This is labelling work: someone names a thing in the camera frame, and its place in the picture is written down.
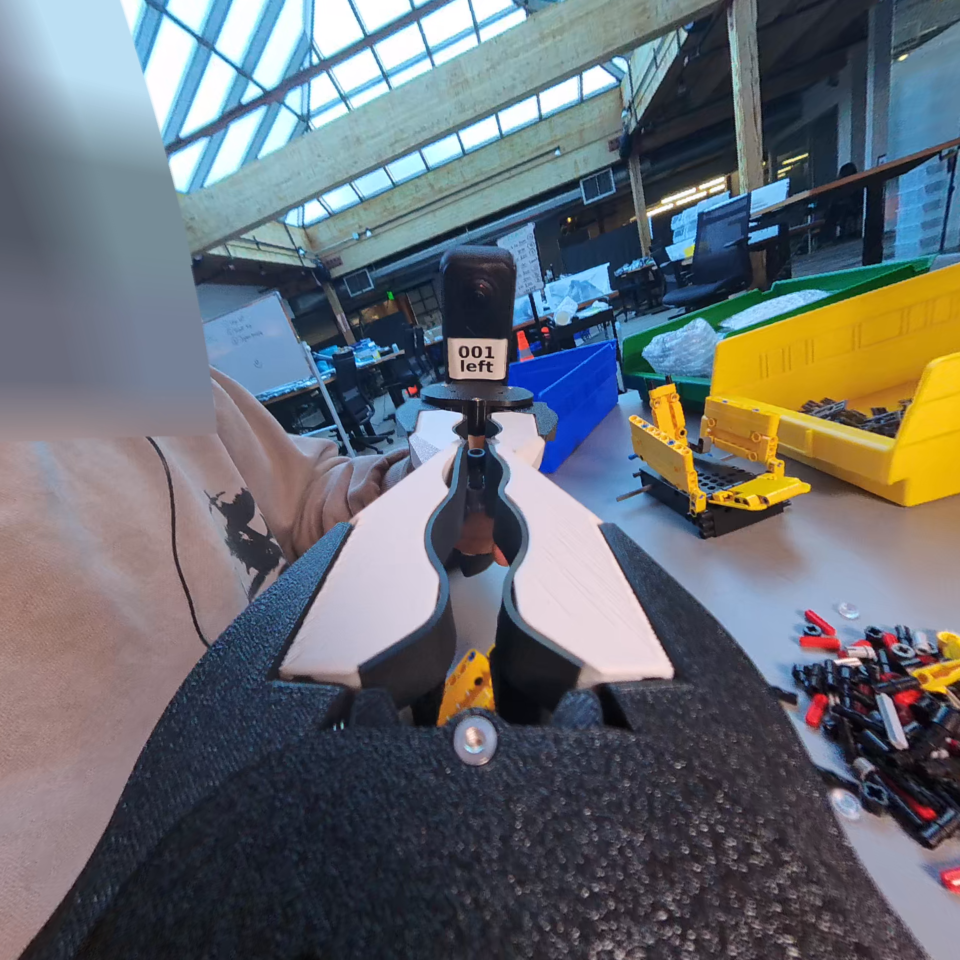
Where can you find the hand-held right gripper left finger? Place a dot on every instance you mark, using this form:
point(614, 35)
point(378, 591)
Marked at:
point(375, 592)

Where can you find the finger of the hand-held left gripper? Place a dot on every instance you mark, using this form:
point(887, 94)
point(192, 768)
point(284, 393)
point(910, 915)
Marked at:
point(525, 442)
point(431, 439)

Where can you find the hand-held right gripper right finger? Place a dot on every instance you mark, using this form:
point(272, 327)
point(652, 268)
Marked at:
point(585, 600)

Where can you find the black connector pin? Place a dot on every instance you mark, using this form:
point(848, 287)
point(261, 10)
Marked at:
point(476, 469)

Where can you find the yellow beam assembly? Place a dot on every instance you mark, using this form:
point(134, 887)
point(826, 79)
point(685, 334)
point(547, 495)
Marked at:
point(465, 686)

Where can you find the pile of small building pieces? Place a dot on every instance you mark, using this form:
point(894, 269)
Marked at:
point(885, 712)

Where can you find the person's left forearm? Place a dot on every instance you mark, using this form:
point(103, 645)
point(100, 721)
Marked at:
point(337, 487)

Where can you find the wooden background desk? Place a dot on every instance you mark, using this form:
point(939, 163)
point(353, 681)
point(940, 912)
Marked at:
point(862, 176)

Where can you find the person's left hand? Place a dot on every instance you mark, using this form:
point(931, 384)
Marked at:
point(480, 536)

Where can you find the white sign board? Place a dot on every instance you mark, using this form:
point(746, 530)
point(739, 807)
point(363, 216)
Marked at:
point(521, 259)

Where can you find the blue storage bin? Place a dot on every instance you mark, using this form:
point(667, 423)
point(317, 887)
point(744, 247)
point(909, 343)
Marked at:
point(570, 397)

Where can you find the orange traffic cone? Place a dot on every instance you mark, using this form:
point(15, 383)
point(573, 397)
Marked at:
point(523, 346)

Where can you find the black office chair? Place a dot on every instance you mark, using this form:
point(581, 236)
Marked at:
point(352, 397)
point(712, 255)

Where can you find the yellow and black robot model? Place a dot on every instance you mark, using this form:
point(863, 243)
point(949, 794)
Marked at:
point(697, 480)

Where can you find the crumpled clear plastic bag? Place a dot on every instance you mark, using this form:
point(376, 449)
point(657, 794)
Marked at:
point(682, 349)

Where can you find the whiteboard on stand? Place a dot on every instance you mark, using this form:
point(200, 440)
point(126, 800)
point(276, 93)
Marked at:
point(255, 345)

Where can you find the clear round stud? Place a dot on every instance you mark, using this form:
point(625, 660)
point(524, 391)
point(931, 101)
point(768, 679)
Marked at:
point(847, 609)
point(846, 804)

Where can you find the bubble wrap sheet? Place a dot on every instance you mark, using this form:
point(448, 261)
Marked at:
point(772, 307)

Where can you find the person's beige sweatshirt torso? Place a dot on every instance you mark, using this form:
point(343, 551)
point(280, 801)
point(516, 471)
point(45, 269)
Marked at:
point(75, 600)

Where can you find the yellow storage bin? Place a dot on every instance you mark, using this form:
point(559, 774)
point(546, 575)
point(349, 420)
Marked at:
point(825, 352)

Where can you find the heap of black building pieces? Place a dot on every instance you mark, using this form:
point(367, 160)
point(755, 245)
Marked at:
point(855, 416)

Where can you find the green storage bin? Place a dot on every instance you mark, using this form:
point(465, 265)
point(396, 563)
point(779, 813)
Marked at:
point(825, 281)

